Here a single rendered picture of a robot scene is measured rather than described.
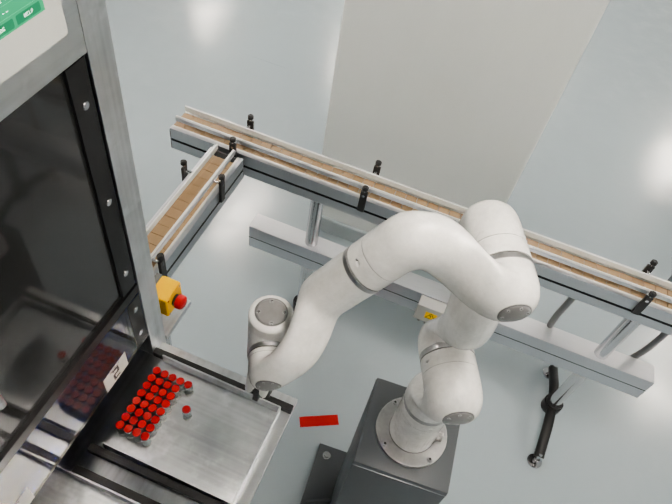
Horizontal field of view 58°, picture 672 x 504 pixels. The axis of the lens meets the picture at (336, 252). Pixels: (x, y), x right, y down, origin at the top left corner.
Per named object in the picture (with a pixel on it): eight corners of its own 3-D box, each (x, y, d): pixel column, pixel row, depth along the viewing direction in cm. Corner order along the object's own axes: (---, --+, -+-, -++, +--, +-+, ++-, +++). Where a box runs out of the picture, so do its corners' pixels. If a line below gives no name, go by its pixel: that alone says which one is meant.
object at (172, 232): (137, 332, 168) (129, 300, 156) (89, 311, 170) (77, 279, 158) (247, 179, 211) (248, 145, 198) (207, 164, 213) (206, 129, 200)
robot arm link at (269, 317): (289, 370, 117) (289, 330, 123) (294, 336, 107) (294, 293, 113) (245, 370, 116) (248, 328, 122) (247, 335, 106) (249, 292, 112)
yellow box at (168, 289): (144, 307, 160) (141, 291, 154) (159, 287, 164) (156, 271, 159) (170, 317, 159) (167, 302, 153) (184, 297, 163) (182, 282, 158)
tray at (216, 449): (104, 448, 144) (102, 443, 141) (164, 360, 160) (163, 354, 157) (232, 509, 139) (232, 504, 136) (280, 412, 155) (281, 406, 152)
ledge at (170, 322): (122, 320, 168) (121, 317, 166) (148, 286, 176) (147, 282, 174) (167, 339, 166) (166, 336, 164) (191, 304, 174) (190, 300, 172)
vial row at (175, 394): (140, 445, 145) (138, 438, 141) (180, 383, 156) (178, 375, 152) (148, 449, 145) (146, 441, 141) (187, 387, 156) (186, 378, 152)
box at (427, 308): (412, 317, 230) (418, 304, 223) (416, 307, 233) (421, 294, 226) (442, 329, 229) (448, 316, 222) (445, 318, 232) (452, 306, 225)
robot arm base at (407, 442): (451, 411, 163) (472, 380, 149) (439, 478, 152) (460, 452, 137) (384, 389, 165) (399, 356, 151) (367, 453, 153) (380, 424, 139)
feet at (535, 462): (523, 464, 247) (536, 451, 236) (541, 365, 278) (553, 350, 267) (542, 472, 246) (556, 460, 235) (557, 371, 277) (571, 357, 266)
